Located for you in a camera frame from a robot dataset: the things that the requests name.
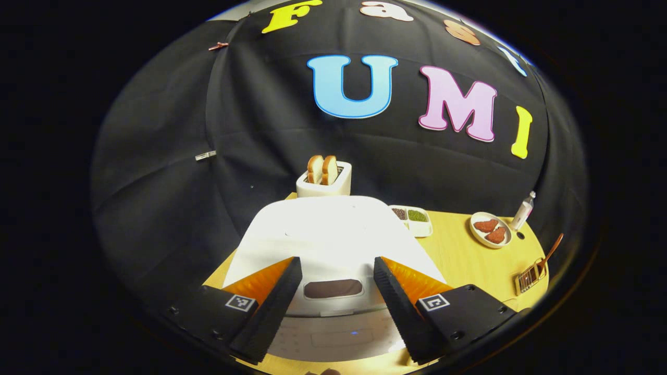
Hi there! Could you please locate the white round plate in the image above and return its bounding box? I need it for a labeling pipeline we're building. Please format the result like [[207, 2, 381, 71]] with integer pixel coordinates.
[[470, 211, 513, 249]]

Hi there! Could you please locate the white divided bean dish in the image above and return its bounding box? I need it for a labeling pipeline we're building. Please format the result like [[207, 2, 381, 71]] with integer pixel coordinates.
[[389, 205, 434, 238]]

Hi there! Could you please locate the black backdrop cloth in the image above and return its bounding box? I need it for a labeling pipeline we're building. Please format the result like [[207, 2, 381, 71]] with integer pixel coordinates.
[[91, 0, 589, 313]]

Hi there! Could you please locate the white toaster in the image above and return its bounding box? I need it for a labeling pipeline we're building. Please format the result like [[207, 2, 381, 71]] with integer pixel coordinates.
[[296, 161, 352, 198]]

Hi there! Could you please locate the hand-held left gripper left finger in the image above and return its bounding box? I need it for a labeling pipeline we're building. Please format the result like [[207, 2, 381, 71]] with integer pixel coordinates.
[[166, 256, 303, 366]]

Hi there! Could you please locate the wire chopstick holder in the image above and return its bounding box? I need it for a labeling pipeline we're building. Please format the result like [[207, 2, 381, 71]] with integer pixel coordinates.
[[515, 258, 548, 296]]

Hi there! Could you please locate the clear bottle with pink label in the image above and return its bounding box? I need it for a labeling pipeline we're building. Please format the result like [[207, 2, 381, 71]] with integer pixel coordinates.
[[510, 191, 537, 231]]

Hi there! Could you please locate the brown wooden spoon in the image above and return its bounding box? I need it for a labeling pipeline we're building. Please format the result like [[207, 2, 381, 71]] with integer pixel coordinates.
[[537, 233, 564, 277]]

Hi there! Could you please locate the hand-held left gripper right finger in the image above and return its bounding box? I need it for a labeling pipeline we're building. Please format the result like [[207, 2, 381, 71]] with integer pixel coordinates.
[[373, 256, 518, 366]]

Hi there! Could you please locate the toasted bread slice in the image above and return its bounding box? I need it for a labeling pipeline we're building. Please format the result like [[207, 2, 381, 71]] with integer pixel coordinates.
[[321, 155, 339, 186], [307, 155, 325, 184]]

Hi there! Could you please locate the white rice cooker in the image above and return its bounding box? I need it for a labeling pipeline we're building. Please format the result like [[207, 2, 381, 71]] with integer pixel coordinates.
[[221, 195, 449, 363]]

